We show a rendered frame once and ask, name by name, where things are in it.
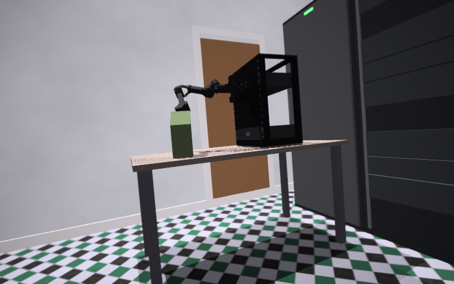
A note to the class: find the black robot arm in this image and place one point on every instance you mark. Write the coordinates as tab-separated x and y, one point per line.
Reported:
208	91

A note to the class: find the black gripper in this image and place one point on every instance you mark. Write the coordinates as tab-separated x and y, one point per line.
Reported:
232	97

